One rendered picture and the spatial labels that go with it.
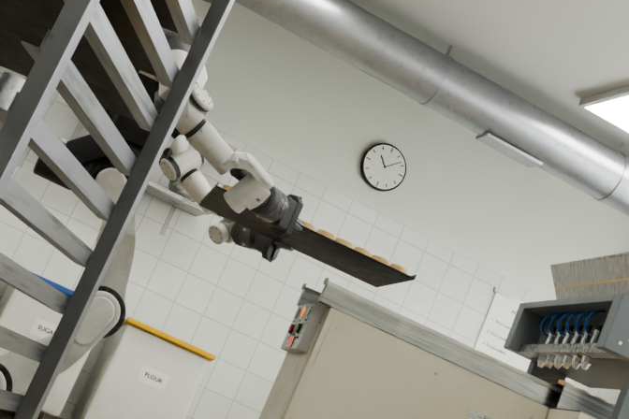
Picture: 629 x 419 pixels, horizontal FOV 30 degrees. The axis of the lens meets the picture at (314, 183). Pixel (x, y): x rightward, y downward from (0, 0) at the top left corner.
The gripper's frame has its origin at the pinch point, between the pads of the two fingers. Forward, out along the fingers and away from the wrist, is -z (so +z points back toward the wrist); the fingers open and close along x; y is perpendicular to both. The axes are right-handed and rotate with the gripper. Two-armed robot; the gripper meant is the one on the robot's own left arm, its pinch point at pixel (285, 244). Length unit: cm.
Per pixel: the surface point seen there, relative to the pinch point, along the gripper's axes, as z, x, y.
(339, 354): -41, -27, -12
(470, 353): -64, -12, 13
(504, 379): -73, -15, 21
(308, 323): -30.1, -22.3, -16.1
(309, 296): -13.6, -12.2, 2.8
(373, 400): -51, -35, -3
